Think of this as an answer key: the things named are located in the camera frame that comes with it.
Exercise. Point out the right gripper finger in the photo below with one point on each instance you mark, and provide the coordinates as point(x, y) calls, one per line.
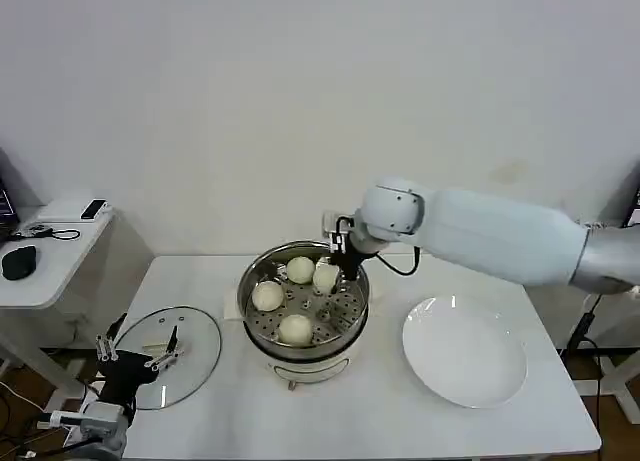
point(340, 287)

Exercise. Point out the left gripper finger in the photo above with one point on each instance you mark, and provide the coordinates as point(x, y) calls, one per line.
point(107, 348)
point(171, 348)

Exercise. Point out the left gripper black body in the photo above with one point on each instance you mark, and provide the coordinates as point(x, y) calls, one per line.
point(125, 376)

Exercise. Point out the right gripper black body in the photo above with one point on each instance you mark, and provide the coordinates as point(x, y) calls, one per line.
point(351, 263)

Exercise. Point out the white steamed bun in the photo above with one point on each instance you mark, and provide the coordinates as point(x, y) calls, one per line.
point(300, 269)
point(326, 277)
point(268, 296)
point(295, 329)

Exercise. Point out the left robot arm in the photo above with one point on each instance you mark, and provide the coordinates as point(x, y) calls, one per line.
point(100, 423)

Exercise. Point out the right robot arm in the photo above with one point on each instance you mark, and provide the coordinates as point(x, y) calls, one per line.
point(490, 241)

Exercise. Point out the steel steamer pot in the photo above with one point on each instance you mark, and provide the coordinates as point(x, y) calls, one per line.
point(350, 306)

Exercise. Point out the round glass lid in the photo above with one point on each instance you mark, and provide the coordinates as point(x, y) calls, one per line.
point(195, 361)

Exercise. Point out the white mat under cooker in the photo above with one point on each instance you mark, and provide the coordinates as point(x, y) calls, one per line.
point(231, 306)

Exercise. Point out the white electric cooker base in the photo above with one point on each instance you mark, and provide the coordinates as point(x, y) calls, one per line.
point(310, 363)

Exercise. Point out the white side table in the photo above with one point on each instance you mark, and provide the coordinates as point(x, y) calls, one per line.
point(65, 276)

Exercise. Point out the black computer mouse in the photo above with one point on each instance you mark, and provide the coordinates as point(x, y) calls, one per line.
point(19, 263)

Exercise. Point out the black smartphone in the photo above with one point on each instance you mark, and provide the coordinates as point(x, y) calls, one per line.
point(94, 209)

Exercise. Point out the white round plate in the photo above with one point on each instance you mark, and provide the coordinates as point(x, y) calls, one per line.
point(465, 353)

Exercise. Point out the black laptop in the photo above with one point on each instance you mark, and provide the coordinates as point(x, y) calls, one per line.
point(6, 206)

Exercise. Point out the white desk leg frame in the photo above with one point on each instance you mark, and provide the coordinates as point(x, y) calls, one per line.
point(617, 376)

